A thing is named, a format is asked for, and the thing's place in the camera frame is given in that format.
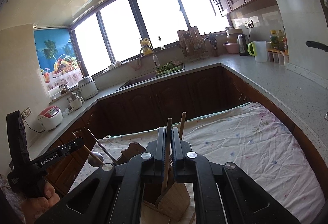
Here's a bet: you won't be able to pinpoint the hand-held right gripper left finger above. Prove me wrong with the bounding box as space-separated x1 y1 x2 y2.
34 127 167 224

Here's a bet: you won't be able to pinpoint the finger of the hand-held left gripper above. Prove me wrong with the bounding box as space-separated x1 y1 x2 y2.
32 137 84 172

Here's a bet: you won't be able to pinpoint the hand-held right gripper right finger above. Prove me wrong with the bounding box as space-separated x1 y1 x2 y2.
171 127 301 224

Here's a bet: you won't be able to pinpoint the tan wooden chopstick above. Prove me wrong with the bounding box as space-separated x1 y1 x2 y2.
161 118 173 192
179 112 186 139

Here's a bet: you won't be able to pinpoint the stainless steel spoon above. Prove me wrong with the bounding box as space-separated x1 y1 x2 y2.
71 132 104 167

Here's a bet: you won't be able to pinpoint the metal chopstick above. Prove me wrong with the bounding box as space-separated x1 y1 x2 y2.
87 129 119 166

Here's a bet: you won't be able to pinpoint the wooden utensil holder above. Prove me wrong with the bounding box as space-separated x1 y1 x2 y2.
116 141 195 224

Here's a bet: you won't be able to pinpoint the person's left forearm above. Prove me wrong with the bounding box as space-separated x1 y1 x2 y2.
0 175 26 224

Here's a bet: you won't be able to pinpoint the person's left hand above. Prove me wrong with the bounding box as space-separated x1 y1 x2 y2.
23 183 62 224

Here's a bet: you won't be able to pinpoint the red and white rice cooker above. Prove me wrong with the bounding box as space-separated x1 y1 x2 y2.
37 105 63 132

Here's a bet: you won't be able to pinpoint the brown lower kitchen cabinets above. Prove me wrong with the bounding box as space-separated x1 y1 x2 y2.
27 65 328 189

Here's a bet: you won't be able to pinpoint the small white electric kettle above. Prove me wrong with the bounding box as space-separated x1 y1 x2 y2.
67 92 85 111

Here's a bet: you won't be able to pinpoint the kitchen sink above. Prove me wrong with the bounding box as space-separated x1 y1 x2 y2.
116 70 185 91

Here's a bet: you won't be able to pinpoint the floral white tablecloth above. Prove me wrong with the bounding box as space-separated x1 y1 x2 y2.
74 102 326 224

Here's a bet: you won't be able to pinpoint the green vegetable basket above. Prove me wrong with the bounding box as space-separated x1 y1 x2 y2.
155 61 183 76

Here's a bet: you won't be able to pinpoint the white electric cooking pot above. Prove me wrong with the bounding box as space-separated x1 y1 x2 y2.
77 76 99 100

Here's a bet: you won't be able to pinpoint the pink dishcloth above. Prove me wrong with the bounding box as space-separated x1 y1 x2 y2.
128 59 142 70

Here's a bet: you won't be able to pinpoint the curved kitchen faucet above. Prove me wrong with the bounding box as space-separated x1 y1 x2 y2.
139 45 160 71

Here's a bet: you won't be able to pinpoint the yellow oil bottle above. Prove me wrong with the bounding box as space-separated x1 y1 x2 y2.
140 38 153 56

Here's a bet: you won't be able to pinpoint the dish drying rack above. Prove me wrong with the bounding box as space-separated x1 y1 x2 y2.
176 26 209 61

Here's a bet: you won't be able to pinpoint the tropical fruit poster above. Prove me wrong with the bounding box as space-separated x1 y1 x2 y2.
33 28 84 91

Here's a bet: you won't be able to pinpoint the dark knife stand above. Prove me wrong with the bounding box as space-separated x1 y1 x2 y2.
208 32 220 58

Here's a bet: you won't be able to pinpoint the pink plastic basin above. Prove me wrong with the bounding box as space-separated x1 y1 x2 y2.
222 43 239 54

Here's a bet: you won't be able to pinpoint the stainless steel electric kettle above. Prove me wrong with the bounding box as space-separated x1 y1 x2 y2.
237 33 250 56

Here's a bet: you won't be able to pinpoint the beige stacked pots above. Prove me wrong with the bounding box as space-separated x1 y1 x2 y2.
226 27 243 44

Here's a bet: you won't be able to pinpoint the large kitchen window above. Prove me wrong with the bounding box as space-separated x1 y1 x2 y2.
70 0 233 76

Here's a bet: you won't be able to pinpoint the row of spice jars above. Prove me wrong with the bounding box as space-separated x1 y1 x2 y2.
266 49 289 66

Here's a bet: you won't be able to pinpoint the yellow cap sauce bottle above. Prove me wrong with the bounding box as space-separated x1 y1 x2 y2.
270 30 279 50

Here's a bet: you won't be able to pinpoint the amber oil bottle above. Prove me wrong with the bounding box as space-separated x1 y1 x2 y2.
277 30 285 51

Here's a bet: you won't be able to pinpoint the black power cord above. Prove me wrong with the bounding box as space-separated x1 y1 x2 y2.
26 122 45 133

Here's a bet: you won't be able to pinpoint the white pitcher green handle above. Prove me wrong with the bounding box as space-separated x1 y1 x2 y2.
247 40 267 63

